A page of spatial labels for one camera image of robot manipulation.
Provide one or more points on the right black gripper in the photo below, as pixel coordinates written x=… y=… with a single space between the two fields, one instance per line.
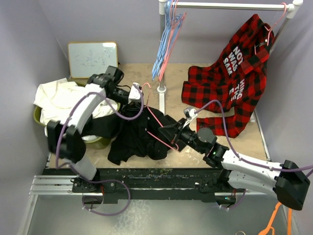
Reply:
x=170 y=130

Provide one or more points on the pink wire hanger taken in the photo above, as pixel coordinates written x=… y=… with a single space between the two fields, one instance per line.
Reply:
x=156 y=119

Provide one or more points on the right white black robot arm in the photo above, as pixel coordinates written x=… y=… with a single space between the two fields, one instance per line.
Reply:
x=284 y=181

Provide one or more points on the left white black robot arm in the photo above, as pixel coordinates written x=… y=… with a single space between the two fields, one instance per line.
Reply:
x=93 y=114

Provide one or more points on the red black plaid shirt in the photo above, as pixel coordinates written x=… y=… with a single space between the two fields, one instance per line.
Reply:
x=235 y=81

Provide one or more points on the pink hanger holding plaid shirt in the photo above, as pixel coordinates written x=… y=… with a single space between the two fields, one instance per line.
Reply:
x=276 y=24

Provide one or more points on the small whiteboard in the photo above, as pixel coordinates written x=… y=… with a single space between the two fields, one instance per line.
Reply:
x=88 y=58

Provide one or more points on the olive green laundry basket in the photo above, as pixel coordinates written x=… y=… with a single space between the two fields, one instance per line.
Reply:
x=102 y=143

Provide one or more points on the white cloth in basket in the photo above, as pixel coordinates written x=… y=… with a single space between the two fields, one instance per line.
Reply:
x=58 y=98

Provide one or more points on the white metal clothes rack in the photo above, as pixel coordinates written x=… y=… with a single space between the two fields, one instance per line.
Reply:
x=171 y=24

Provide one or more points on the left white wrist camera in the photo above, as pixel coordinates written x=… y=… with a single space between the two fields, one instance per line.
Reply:
x=135 y=94

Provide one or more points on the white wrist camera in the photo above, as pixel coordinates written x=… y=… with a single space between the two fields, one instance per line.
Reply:
x=135 y=94
x=190 y=114

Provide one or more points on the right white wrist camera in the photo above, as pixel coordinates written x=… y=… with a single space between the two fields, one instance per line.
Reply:
x=190 y=114

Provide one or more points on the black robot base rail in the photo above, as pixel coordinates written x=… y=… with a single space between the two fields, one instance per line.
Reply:
x=157 y=184

